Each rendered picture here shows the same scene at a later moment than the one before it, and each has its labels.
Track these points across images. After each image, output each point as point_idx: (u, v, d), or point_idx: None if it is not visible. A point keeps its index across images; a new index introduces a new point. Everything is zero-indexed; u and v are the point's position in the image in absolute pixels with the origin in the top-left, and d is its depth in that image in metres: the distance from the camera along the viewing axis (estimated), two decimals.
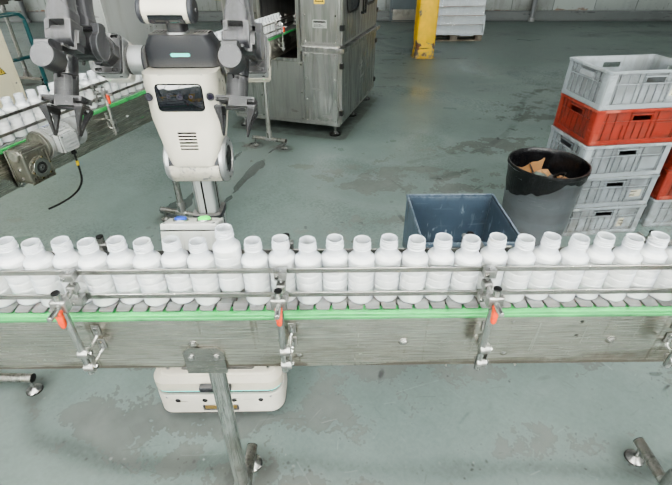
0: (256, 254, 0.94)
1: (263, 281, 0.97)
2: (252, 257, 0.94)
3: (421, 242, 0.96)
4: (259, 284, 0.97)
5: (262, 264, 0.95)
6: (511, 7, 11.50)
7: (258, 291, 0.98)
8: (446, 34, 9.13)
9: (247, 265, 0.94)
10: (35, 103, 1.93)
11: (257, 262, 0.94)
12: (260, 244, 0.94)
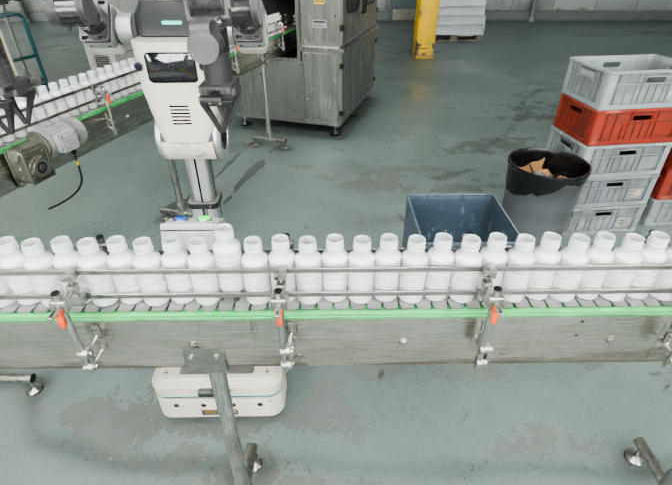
0: (256, 254, 0.94)
1: (263, 281, 0.97)
2: (252, 257, 0.94)
3: (421, 242, 0.96)
4: (259, 284, 0.97)
5: (262, 264, 0.95)
6: (511, 7, 11.50)
7: (258, 291, 0.98)
8: (446, 34, 9.13)
9: (247, 265, 0.94)
10: (35, 103, 1.93)
11: (257, 262, 0.94)
12: (260, 244, 0.94)
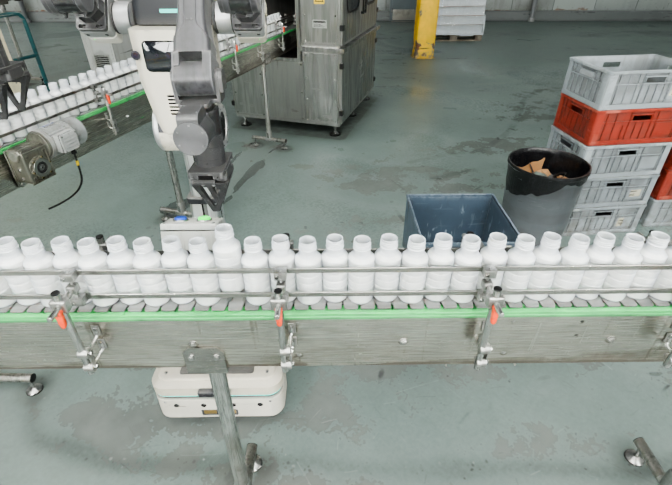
0: (256, 254, 0.94)
1: (263, 281, 0.97)
2: (252, 257, 0.94)
3: (421, 242, 0.96)
4: (259, 284, 0.97)
5: (262, 264, 0.95)
6: (511, 7, 11.50)
7: (258, 291, 0.98)
8: (446, 34, 9.13)
9: (247, 265, 0.94)
10: (35, 103, 1.93)
11: (257, 262, 0.94)
12: (260, 244, 0.94)
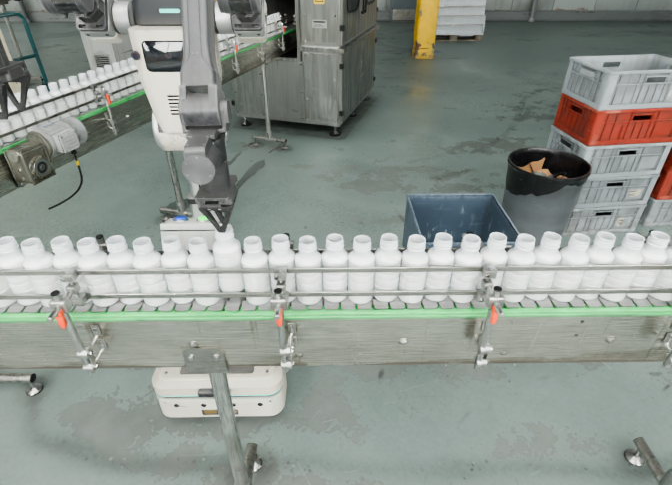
0: (256, 254, 0.94)
1: (263, 281, 0.97)
2: (252, 257, 0.94)
3: (421, 242, 0.96)
4: (259, 284, 0.97)
5: (262, 264, 0.95)
6: (511, 7, 11.50)
7: (258, 291, 0.98)
8: (446, 34, 9.13)
9: (247, 265, 0.94)
10: (35, 103, 1.93)
11: (257, 262, 0.94)
12: (260, 244, 0.94)
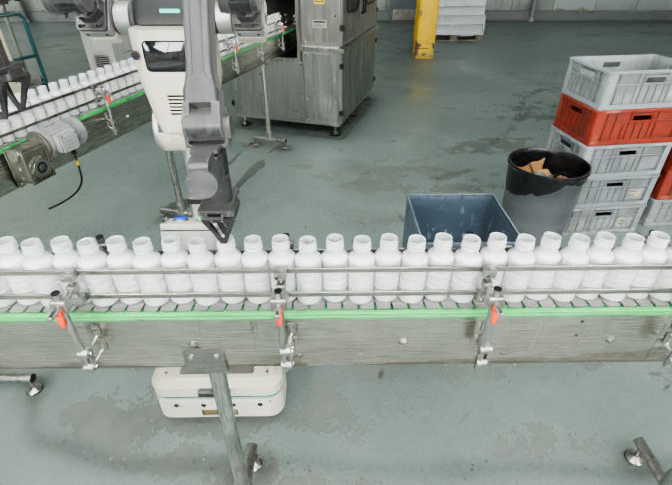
0: (255, 253, 0.95)
1: (262, 280, 0.98)
2: (251, 256, 0.95)
3: (421, 242, 0.96)
4: (257, 283, 0.98)
5: (261, 263, 0.95)
6: (511, 7, 11.50)
7: (256, 290, 0.99)
8: (446, 34, 9.13)
9: (246, 263, 0.95)
10: (35, 103, 1.93)
11: (256, 261, 0.95)
12: (259, 243, 0.94)
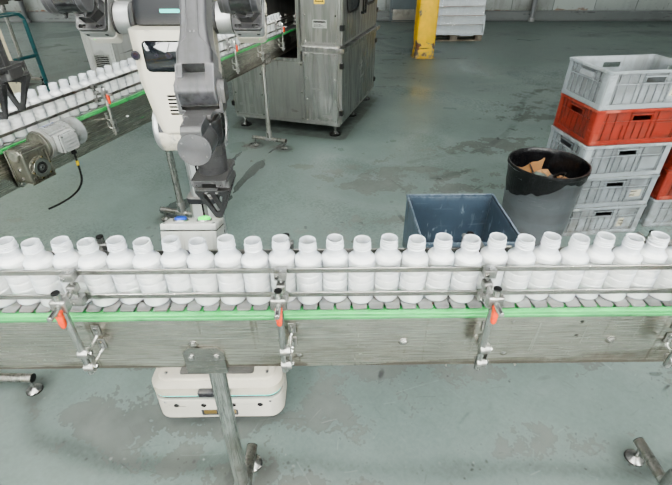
0: (256, 254, 0.94)
1: (263, 281, 0.97)
2: (252, 257, 0.94)
3: (421, 242, 0.96)
4: (259, 284, 0.97)
5: (262, 264, 0.95)
6: (511, 7, 11.50)
7: (258, 291, 0.98)
8: (446, 34, 9.13)
9: (247, 265, 0.94)
10: (35, 103, 1.93)
11: (257, 262, 0.95)
12: (260, 244, 0.94)
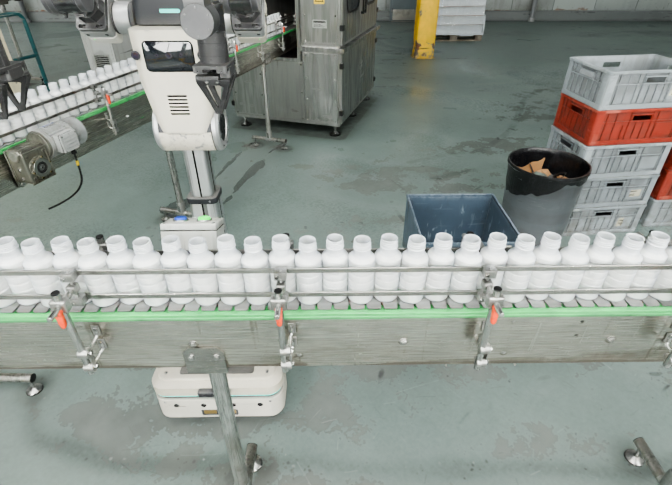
0: (256, 254, 0.94)
1: (263, 281, 0.97)
2: (252, 257, 0.94)
3: (421, 242, 0.96)
4: (259, 284, 0.97)
5: (262, 264, 0.95)
6: (511, 7, 11.50)
7: (258, 291, 0.98)
8: (446, 34, 9.13)
9: (247, 265, 0.94)
10: (35, 103, 1.93)
11: (257, 262, 0.95)
12: (260, 244, 0.94)
